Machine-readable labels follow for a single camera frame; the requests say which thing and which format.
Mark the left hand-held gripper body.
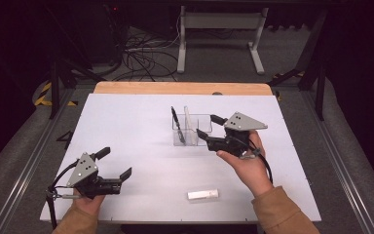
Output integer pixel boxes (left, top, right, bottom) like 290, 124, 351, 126
66, 151, 124, 200

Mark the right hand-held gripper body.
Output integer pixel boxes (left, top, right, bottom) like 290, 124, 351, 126
206, 111, 269, 159

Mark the clear plastic pen holder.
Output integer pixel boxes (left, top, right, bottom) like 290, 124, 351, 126
171, 113, 213, 147

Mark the white pen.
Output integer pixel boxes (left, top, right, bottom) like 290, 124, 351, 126
183, 105, 198, 145

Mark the black pen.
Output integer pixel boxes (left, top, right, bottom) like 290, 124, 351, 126
170, 105, 187, 145

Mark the person's left hand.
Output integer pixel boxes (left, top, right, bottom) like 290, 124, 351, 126
72, 194, 106, 217

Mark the person's right hand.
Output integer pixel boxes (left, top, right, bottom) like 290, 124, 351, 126
216, 130, 275, 198

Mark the white board sheet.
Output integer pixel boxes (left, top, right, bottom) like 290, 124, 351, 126
40, 93, 322, 224

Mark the white eraser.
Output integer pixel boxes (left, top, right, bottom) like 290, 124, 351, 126
187, 188, 219, 201

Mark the black metal stand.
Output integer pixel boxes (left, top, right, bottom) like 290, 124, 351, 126
43, 4, 106, 120
267, 9, 327, 121

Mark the left hand-held gripper cable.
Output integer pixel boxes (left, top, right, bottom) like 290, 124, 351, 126
46, 160, 79, 230

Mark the hand-held gripper cable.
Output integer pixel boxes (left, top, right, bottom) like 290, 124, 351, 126
46, 160, 79, 230
237, 136, 274, 184

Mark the right hand-held gripper cable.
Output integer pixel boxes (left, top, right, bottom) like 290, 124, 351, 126
237, 136, 274, 184

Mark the aluminium floor rail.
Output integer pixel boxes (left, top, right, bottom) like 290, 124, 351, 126
300, 91, 374, 234
0, 89, 76, 234

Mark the white metal stand frame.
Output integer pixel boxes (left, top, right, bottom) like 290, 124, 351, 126
176, 5, 270, 75

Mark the tangle of black floor cables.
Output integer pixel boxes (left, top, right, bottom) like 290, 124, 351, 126
111, 28, 180, 82

